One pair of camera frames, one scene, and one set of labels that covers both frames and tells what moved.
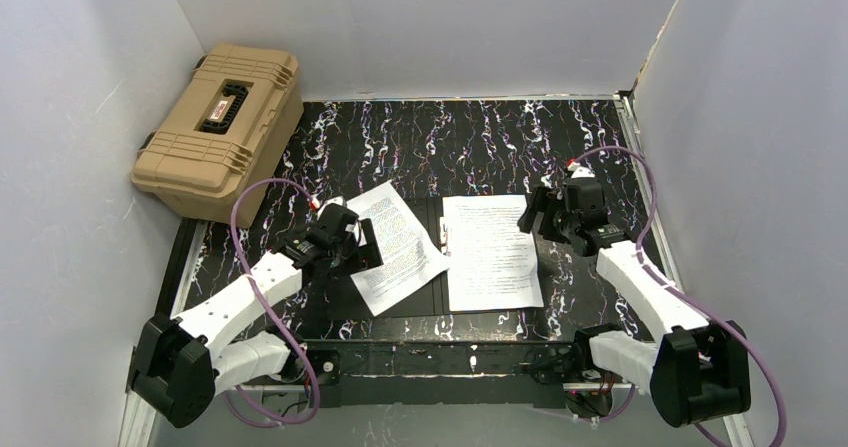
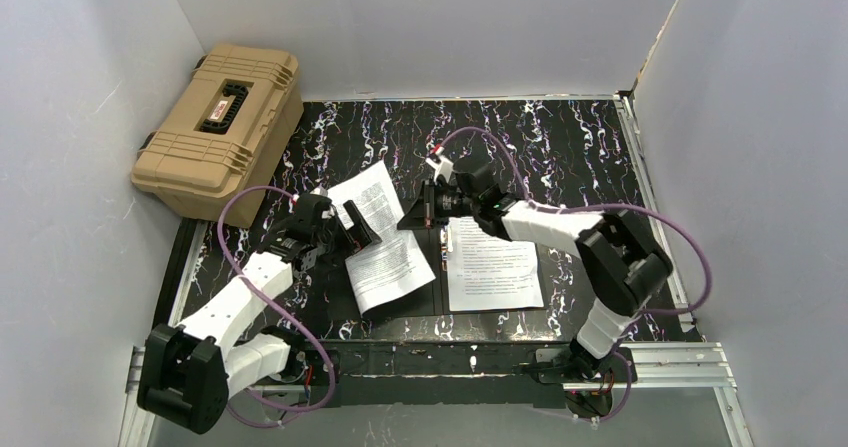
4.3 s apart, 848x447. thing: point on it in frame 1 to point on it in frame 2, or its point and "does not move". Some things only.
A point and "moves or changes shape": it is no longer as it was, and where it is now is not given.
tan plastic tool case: x=236 y=119 does not move
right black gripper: x=547 y=212 to x=428 y=204
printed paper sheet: x=410 y=255 moves or changes shape
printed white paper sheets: x=492 y=263 does not move
